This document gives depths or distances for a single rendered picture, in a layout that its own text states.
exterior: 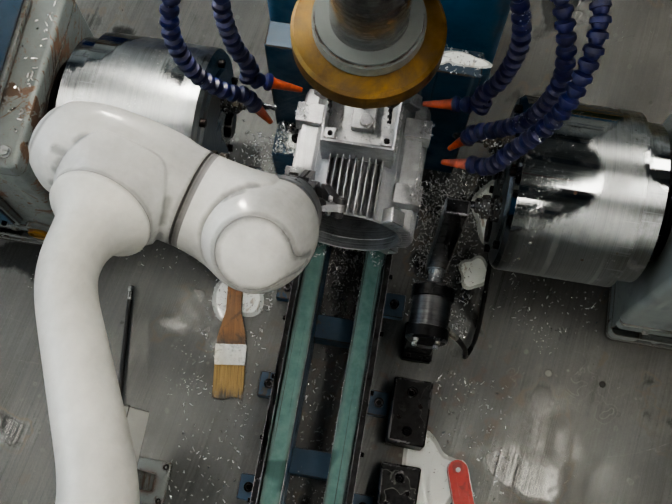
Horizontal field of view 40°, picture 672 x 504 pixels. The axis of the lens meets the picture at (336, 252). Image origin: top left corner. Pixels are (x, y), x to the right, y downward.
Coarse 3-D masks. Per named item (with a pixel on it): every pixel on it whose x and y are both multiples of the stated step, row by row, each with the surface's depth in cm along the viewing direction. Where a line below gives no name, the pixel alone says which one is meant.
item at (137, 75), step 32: (96, 64) 122; (128, 64) 122; (160, 64) 123; (224, 64) 128; (64, 96) 122; (96, 96) 121; (128, 96) 121; (160, 96) 120; (192, 96) 120; (192, 128) 120; (224, 128) 136
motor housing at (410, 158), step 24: (312, 96) 133; (312, 144) 129; (408, 144) 129; (312, 168) 128; (336, 168) 125; (360, 168) 123; (384, 168) 126; (408, 168) 128; (336, 192) 122; (360, 192) 124; (384, 192) 125; (360, 216) 123; (408, 216) 127; (336, 240) 138; (360, 240) 138; (384, 240) 136; (408, 240) 130
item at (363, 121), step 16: (336, 112) 125; (352, 112) 125; (368, 112) 124; (384, 112) 125; (400, 112) 122; (352, 128) 124; (368, 128) 123; (384, 128) 124; (400, 128) 127; (320, 144) 122; (336, 144) 121; (352, 144) 120; (368, 144) 120; (384, 144) 120; (384, 160) 124
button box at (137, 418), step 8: (128, 408) 117; (136, 408) 118; (128, 416) 117; (136, 416) 118; (144, 416) 119; (128, 424) 117; (136, 424) 118; (144, 424) 119; (136, 432) 118; (144, 432) 119; (136, 440) 118; (136, 448) 118; (136, 456) 118
